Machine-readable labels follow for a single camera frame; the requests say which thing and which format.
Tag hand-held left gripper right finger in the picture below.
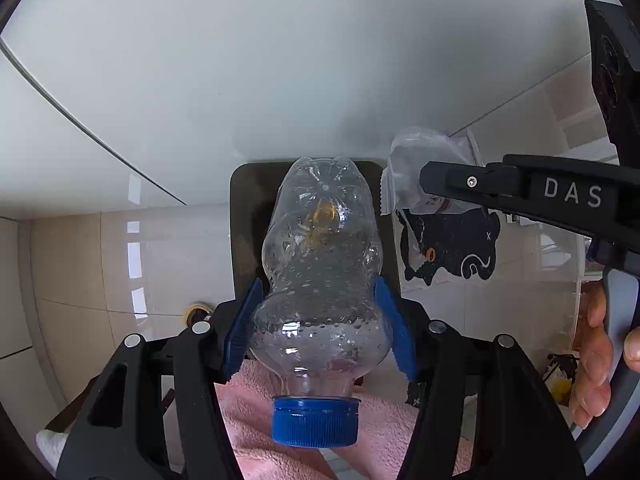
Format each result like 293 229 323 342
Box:
372 276 586 480

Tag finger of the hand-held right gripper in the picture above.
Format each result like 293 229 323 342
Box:
419 160 523 217

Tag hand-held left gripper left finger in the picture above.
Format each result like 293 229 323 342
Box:
55 279 266 480

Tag clear plastic wrapper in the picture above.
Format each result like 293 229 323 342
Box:
381 126 482 217

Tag clear plastic bottle blue cap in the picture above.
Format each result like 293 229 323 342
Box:
250 156 393 447

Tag dark grey square trash bin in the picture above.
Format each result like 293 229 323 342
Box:
229 160 403 311

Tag person's right hand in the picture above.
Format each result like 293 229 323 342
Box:
572 284 615 429

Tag patterned slipper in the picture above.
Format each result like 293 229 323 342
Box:
184 301 217 327

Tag black cat floor mat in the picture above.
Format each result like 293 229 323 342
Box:
396 206 502 287

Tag person's pink fleece pants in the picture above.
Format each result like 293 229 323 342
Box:
215 357 473 480

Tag wooden chair with white cushion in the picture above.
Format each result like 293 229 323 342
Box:
35 375 108 473

